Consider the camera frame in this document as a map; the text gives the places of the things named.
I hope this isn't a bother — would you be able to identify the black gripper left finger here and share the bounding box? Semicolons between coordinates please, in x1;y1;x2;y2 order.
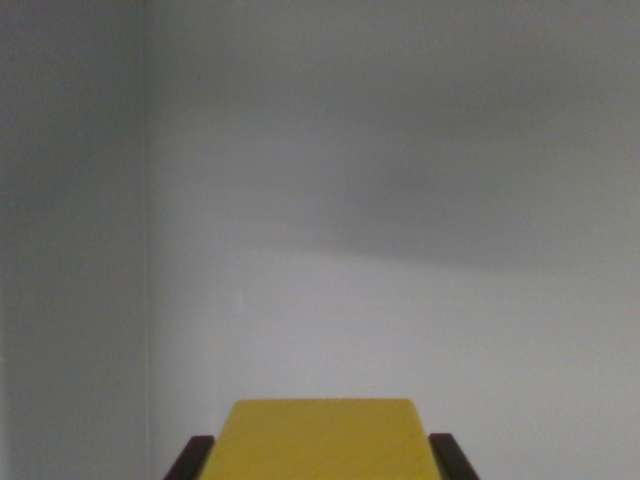
162;435;216;480

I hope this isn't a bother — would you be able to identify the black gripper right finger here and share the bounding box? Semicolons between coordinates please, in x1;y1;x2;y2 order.
428;432;482;480

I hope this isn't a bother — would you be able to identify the yellow wooden cube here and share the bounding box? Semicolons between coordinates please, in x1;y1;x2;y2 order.
199;398;444;480

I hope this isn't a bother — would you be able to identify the grey plastic bin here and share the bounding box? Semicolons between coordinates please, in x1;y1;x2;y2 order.
0;0;640;480

